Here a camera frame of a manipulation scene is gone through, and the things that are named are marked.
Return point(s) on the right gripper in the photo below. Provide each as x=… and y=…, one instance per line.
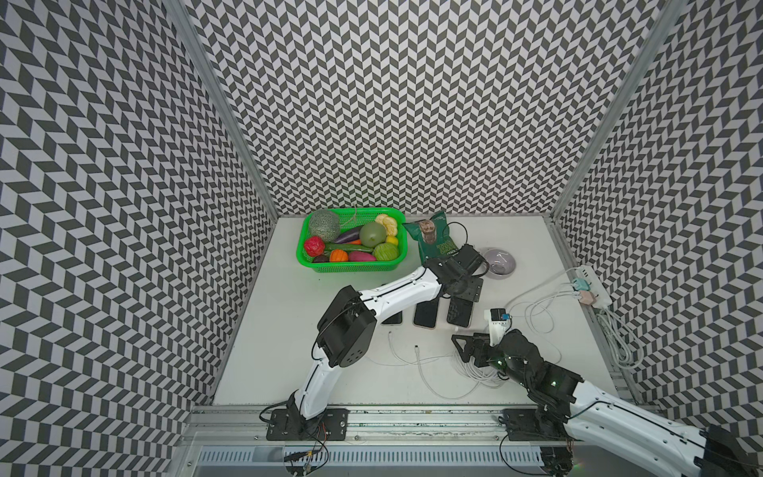
x=482, y=343

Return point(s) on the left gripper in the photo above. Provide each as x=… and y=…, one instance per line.
x=474, y=288

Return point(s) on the phone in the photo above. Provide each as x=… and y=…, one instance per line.
x=459, y=312
x=395, y=319
x=425, y=314

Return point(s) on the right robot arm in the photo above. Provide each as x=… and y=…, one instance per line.
x=587, y=413

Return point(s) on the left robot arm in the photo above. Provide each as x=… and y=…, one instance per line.
x=346, y=329

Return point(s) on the green chips bag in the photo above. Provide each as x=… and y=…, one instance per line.
x=432, y=236

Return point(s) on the purple bowl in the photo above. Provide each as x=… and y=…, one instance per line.
x=500, y=263

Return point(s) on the striped green melon toy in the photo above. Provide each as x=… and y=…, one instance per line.
x=386, y=252

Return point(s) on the green apple toy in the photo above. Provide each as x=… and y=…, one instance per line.
x=372, y=234

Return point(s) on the magenta vegetable toy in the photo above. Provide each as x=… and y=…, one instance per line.
x=361, y=257

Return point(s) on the green cucumber toy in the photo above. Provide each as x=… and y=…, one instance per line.
x=348, y=248

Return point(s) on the purple eggplant toy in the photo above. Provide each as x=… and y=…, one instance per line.
x=349, y=236

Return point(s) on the orange pumpkin toy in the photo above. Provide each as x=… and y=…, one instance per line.
x=338, y=256

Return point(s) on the green plastic basket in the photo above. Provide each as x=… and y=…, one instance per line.
x=351, y=218

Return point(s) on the white power strip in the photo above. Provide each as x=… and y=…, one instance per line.
x=595, y=294

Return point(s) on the green cabbage toy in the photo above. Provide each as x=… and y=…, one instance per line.
x=324, y=224

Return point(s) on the red fruit toy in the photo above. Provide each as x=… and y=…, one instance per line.
x=314, y=246

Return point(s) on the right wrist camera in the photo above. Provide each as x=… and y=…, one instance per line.
x=499, y=323

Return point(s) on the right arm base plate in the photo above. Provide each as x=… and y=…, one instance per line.
x=531, y=425

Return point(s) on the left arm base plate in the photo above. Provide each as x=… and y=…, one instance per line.
x=286, y=425

